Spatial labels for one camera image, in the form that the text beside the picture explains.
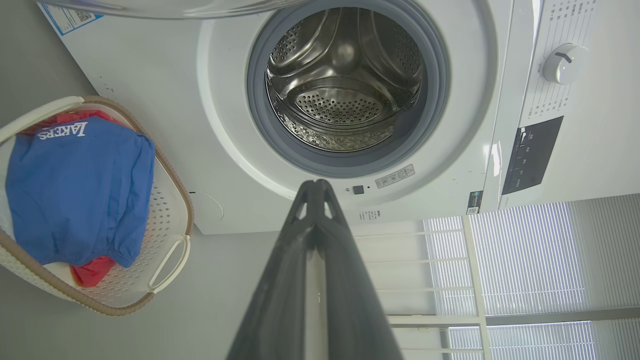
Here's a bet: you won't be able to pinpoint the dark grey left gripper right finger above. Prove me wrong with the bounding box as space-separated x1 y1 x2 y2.
316 179 404 360

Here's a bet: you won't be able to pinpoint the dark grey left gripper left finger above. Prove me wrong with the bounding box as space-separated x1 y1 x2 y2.
227 179 318 360

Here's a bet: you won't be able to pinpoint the round dark glass washer door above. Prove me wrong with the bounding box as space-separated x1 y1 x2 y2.
37 0 312 20

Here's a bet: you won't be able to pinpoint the white washing machine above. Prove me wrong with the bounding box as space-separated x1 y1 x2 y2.
37 0 601 236

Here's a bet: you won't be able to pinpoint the grey warning label sticker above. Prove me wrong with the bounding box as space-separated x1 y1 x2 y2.
375 164 416 190

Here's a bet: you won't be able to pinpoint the white perforated laundry basket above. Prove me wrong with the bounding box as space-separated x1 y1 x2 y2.
0 96 195 317

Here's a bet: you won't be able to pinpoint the small dark washer sticker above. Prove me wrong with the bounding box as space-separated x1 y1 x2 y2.
466 190 484 216

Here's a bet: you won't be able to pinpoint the white window blinds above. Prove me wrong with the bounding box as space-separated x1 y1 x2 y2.
424 194 640 360

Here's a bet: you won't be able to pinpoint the red garment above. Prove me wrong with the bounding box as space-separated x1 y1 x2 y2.
20 110 121 289

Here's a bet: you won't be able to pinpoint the grey window crossbar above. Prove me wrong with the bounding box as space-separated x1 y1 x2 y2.
485 306 640 327

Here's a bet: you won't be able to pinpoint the steel perforated washer drum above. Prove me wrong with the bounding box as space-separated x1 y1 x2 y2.
265 7 424 153

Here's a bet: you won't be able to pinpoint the blue Lakers garment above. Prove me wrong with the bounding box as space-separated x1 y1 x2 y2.
6 116 156 269

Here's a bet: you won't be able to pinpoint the black washer display panel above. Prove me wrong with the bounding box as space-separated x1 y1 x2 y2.
501 116 565 196

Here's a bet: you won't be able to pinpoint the white round control knob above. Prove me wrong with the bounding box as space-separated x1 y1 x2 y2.
542 43 590 85

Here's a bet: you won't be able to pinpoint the blue bordered energy label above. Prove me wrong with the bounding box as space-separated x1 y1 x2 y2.
40 2 104 36

